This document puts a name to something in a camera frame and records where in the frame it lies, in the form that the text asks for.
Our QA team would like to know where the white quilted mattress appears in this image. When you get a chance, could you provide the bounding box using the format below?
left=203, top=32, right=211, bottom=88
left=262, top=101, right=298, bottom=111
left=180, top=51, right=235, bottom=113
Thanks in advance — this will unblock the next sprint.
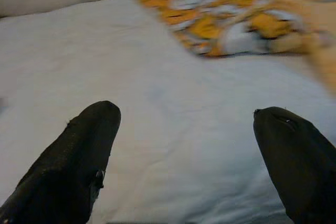
left=0, top=0, right=336, bottom=224

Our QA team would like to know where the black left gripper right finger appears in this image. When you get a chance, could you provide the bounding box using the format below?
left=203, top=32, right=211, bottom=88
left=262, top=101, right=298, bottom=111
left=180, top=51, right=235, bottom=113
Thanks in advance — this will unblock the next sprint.
left=253, top=106, right=336, bottom=224

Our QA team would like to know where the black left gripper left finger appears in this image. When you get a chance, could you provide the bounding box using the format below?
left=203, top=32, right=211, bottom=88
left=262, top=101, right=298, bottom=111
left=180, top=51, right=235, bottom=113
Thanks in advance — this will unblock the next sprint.
left=0, top=100, right=122, bottom=224

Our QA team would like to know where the yellow cartoon print blanket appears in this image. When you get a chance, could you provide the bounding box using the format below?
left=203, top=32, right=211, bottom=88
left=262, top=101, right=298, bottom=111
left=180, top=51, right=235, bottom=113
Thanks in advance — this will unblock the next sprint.
left=127, top=0, right=336, bottom=99

